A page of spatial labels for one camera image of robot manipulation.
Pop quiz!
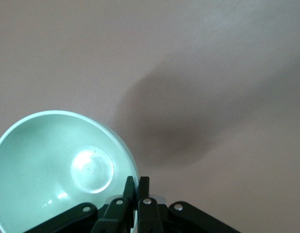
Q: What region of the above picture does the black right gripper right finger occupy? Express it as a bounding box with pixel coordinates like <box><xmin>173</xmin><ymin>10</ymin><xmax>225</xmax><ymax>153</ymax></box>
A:
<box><xmin>138</xmin><ymin>176</ymin><xmax>242</xmax><ymax>233</ymax></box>

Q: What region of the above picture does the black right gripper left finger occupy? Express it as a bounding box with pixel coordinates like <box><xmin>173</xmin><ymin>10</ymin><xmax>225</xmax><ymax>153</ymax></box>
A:
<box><xmin>24</xmin><ymin>176</ymin><xmax>135</xmax><ymax>233</ymax></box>

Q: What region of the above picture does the green bowl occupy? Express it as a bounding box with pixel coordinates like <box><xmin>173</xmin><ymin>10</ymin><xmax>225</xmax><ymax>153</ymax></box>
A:
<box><xmin>0</xmin><ymin>110</ymin><xmax>141</xmax><ymax>233</ymax></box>

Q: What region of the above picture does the brown table cloth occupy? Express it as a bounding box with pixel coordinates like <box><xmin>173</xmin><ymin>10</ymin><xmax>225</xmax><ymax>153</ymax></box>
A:
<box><xmin>0</xmin><ymin>0</ymin><xmax>300</xmax><ymax>233</ymax></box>

